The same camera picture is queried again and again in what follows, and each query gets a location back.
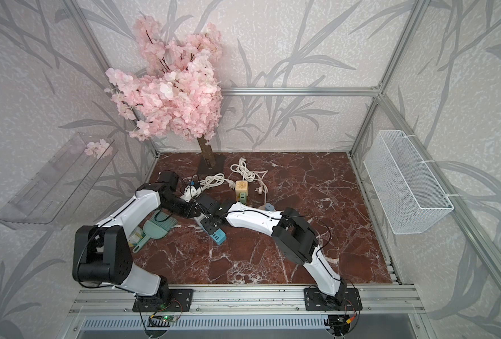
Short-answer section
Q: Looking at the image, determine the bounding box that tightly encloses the teal power strip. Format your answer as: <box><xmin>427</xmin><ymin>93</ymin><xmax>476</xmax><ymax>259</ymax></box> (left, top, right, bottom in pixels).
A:
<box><xmin>210</xmin><ymin>229</ymin><xmax>226</xmax><ymax>245</ymax></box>

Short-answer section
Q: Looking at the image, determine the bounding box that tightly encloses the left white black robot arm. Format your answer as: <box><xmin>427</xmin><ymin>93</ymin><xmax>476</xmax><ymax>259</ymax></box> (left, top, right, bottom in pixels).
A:
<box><xmin>72</xmin><ymin>171</ymin><xmax>202</xmax><ymax>297</ymax></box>

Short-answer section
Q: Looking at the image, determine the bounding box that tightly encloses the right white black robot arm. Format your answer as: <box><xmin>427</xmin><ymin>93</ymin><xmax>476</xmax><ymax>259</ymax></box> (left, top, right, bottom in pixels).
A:
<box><xmin>198</xmin><ymin>202</ymin><xmax>347</xmax><ymax>301</ymax></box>

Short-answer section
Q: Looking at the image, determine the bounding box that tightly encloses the beige cube charger plug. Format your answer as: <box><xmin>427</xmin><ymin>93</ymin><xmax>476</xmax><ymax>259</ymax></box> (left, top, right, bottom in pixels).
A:
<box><xmin>235</xmin><ymin>180</ymin><xmax>249</xmax><ymax>196</ymax></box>

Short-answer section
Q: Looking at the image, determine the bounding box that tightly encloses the pink cherry blossom tree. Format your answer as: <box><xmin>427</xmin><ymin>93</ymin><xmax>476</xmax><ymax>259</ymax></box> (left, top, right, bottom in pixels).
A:
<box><xmin>106</xmin><ymin>16</ymin><xmax>222</xmax><ymax>172</ymax></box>

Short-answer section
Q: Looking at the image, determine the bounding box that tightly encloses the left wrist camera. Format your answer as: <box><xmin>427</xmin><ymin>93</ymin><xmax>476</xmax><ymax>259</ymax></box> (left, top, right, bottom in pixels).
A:
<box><xmin>180</xmin><ymin>184</ymin><xmax>202</xmax><ymax>202</ymax></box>

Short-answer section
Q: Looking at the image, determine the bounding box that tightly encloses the white teal strip cable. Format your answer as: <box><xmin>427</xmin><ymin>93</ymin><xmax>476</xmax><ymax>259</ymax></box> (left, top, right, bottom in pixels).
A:
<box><xmin>197</xmin><ymin>172</ymin><xmax>236</xmax><ymax>192</ymax></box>

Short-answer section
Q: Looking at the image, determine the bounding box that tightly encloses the white orange strip cable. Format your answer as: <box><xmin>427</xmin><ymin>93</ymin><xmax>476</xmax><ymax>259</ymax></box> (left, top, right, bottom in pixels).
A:
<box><xmin>230</xmin><ymin>157</ymin><xmax>270</xmax><ymax>204</ymax></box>

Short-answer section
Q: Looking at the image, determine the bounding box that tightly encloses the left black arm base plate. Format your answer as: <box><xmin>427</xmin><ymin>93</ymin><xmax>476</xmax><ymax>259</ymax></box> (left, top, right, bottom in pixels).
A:
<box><xmin>133</xmin><ymin>289</ymin><xmax>194</xmax><ymax>313</ymax></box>

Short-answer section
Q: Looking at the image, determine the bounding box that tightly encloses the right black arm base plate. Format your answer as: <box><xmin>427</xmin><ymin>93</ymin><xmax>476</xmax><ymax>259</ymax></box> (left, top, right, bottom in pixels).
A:
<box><xmin>304</xmin><ymin>286</ymin><xmax>363</xmax><ymax>312</ymax></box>

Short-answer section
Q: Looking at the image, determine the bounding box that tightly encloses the aluminium front rail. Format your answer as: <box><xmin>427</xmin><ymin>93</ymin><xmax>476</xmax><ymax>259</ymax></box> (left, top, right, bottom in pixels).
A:
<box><xmin>68</xmin><ymin>284</ymin><xmax>425</xmax><ymax>316</ymax></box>

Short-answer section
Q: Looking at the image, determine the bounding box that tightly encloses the clear acrylic wall shelf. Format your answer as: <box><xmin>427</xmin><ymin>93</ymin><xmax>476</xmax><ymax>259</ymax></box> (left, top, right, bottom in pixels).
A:
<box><xmin>0</xmin><ymin>132</ymin><xmax>118</xmax><ymax>231</ymax></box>

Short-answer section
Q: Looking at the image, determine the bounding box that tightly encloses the white wire mesh basket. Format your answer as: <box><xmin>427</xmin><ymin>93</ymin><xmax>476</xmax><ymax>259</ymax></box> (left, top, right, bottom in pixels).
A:
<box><xmin>364</xmin><ymin>130</ymin><xmax>454</xmax><ymax>235</ymax></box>

